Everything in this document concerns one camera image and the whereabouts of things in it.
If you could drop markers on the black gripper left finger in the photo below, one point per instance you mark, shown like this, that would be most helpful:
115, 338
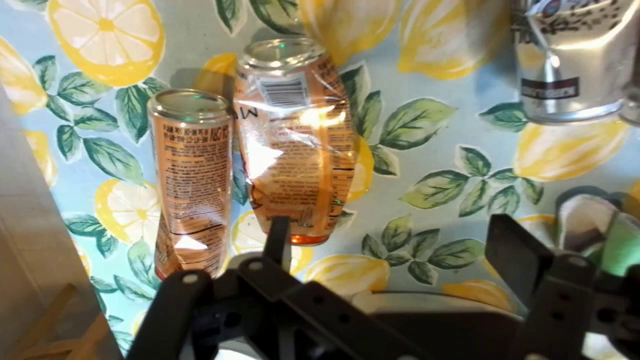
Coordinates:
220, 320

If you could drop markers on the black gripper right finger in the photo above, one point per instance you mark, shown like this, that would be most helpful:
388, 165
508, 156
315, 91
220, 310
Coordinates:
566, 307

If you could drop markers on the green plastic wrapper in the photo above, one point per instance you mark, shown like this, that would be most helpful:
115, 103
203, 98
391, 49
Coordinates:
624, 247

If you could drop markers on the lemon print tablecloth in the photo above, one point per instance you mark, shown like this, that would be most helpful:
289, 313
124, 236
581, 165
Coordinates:
433, 73

